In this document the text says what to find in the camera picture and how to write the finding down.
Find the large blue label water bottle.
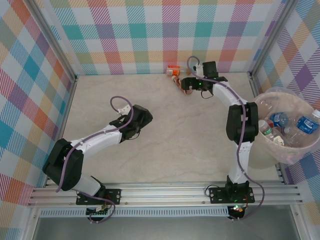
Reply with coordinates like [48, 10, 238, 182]
[296, 108, 320, 141]

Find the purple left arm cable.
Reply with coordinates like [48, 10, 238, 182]
[55, 95, 135, 224]

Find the clear bottle green cap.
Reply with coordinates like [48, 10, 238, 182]
[258, 119, 283, 146]

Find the pink translucent plastic bin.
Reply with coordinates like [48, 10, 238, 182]
[247, 86, 320, 168]

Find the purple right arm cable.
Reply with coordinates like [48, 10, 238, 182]
[187, 56, 266, 222]

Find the aluminium frame post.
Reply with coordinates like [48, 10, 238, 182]
[23, 0, 79, 83]
[249, 0, 301, 80]

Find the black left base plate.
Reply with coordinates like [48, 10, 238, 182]
[75, 188, 123, 206]

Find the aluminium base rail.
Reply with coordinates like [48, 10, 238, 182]
[27, 181, 305, 208]

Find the brown drink bottle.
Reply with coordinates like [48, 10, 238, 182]
[171, 75, 194, 96]

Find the small electronics board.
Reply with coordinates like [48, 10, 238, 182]
[228, 204, 246, 216]
[86, 206, 111, 217]

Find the orange label bottle brown cap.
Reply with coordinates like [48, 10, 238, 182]
[166, 65, 193, 77]

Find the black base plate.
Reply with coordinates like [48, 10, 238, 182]
[209, 186, 255, 205]
[75, 188, 123, 206]

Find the small blue label water bottle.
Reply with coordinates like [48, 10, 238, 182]
[269, 112, 292, 128]

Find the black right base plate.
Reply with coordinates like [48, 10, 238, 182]
[209, 186, 255, 205]

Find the white slotted cable duct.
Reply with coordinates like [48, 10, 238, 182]
[39, 206, 230, 218]

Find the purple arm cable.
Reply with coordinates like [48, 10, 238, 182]
[187, 56, 266, 222]
[55, 95, 135, 224]

